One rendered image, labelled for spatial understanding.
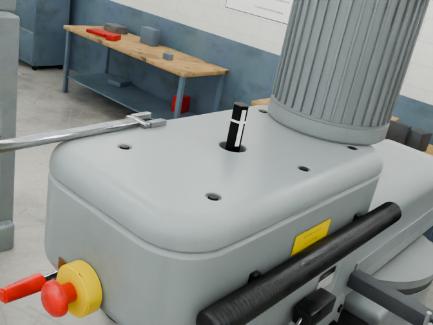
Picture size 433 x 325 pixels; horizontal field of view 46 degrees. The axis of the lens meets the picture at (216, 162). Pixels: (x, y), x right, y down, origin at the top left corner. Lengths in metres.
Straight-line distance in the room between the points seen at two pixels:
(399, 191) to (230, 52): 5.07
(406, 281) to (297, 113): 0.52
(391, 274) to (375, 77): 0.52
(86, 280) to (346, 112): 0.45
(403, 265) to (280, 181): 0.67
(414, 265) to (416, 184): 0.19
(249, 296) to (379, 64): 0.40
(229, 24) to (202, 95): 0.93
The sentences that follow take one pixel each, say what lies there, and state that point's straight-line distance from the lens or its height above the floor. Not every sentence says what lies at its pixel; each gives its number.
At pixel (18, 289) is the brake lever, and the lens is 0.68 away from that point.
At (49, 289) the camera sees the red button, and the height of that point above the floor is 1.78.
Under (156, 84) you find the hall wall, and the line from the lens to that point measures 6.94.
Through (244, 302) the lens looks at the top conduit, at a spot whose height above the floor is 1.81.
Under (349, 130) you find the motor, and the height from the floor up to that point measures 1.91.
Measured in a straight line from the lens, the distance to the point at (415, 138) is 4.54.
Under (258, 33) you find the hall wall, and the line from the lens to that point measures 5.83.
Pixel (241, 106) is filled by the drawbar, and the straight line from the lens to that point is 0.66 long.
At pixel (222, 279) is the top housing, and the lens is 0.54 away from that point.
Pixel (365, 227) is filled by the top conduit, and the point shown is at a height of 1.80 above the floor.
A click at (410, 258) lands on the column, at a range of 1.28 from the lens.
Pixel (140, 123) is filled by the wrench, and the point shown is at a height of 1.90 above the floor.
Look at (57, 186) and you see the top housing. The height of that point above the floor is 1.85.
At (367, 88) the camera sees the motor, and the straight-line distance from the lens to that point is 0.79.
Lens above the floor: 2.13
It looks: 22 degrees down
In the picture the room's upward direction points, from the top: 11 degrees clockwise
